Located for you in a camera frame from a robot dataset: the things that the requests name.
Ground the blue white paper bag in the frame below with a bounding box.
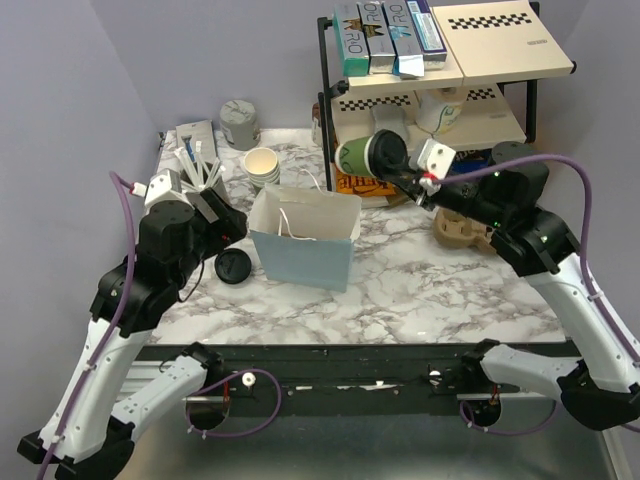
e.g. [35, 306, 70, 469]
[248, 184, 362, 292]

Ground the black plastic cup lid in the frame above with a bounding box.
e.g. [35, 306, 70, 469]
[367, 129, 410, 181]

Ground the green paper coffee cup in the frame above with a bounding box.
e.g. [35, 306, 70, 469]
[334, 137, 373, 177]

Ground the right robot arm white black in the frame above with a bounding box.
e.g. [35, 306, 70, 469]
[370, 140, 639, 431]

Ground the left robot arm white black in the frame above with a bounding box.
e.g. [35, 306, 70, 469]
[17, 189, 247, 479]

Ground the blue doritos bag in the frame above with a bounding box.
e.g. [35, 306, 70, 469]
[452, 149, 491, 171]

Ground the grey straw holder cup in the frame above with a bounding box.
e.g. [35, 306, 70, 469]
[174, 141, 225, 192]

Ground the stack of green paper cups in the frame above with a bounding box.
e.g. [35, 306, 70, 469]
[243, 147, 280, 194]

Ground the olive brown snack bag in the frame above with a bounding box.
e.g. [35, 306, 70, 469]
[386, 187, 414, 208]

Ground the blue razor in package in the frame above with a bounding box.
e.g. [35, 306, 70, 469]
[176, 120, 218, 164]

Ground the toilet paper roll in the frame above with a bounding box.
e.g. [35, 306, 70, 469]
[415, 87, 468, 135]

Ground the grey marbled canister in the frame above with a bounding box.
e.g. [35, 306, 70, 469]
[219, 100, 260, 151]

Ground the grey sponge pouch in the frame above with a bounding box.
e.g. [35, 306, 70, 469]
[371, 104, 409, 143]

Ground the orange kettle chips bag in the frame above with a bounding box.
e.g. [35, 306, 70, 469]
[335, 170, 395, 197]

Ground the black and cream shelf rack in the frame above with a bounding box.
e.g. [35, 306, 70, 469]
[318, 1, 575, 189]

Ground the silver blue toothpaste box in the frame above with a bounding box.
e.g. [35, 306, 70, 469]
[382, 1, 425, 79]

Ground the blue white toothpaste box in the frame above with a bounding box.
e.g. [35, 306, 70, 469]
[406, 0, 448, 71]

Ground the teal toothpaste box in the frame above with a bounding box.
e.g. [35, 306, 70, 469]
[333, 2, 370, 77]

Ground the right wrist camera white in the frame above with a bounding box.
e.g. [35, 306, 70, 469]
[409, 138, 456, 196]

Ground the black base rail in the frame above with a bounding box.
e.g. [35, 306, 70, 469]
[164, 341, 521, 419]

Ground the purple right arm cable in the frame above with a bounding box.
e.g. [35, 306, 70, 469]
[439, 153, 640, 436]

